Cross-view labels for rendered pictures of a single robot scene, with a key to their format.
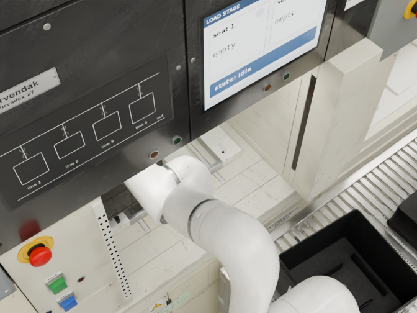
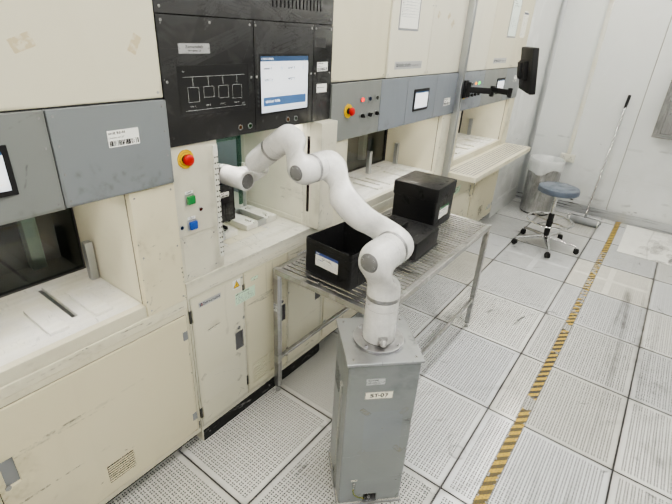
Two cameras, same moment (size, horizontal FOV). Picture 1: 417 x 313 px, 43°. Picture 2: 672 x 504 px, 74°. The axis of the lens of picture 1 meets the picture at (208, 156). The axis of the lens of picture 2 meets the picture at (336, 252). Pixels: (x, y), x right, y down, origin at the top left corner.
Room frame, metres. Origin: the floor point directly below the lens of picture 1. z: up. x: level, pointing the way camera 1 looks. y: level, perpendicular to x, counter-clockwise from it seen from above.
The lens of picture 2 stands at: (-1.22, 0.26, 1.79)
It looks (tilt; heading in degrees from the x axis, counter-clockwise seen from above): 26 degrees down; 342
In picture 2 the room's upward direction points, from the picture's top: 3 degrees clockwise
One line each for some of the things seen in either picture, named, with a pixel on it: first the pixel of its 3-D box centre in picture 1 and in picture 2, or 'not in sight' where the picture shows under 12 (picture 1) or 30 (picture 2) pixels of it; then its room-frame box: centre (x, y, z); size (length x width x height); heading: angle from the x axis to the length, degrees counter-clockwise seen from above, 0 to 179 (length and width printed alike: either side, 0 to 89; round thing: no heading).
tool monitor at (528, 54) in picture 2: not in sight; (504, 74); (1.57, -1.77, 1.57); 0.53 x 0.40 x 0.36; 37
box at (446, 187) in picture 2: not in sight; (423, 199); (1.10, -1.03, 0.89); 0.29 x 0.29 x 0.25; 39
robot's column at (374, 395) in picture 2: not in sight; (369, 412); (0.02, -0.33, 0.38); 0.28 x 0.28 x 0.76; 82
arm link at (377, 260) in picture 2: not in sight; (381, 270); (0.00, -0.30, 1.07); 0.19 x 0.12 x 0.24; 127
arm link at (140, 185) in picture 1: (157, 192); (237, 177); (0.62, 0.11, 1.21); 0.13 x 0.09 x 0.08; 37
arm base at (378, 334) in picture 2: not in sight; (380, 317); (0.02, -0.33, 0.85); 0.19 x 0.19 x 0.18
